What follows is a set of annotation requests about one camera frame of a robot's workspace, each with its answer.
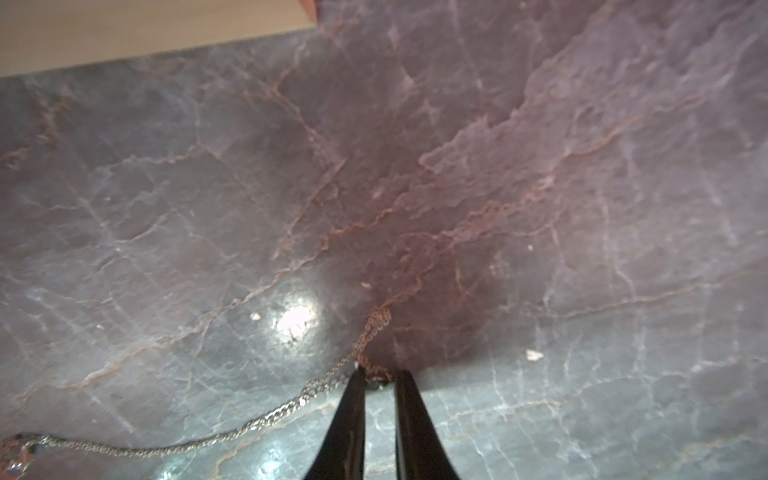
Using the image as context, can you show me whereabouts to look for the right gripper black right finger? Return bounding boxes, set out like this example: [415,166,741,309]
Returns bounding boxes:
[394,370,460,480]

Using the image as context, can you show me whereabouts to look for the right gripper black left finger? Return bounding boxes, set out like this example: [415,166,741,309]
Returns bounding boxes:
[304,367,366,480]

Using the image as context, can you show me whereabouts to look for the thin silver chain necklace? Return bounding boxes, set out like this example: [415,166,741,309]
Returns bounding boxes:
[0,307,394,478]

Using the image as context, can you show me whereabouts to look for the wooden jewelry display stand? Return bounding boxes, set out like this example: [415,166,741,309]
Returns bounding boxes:
[1,0,318,77]

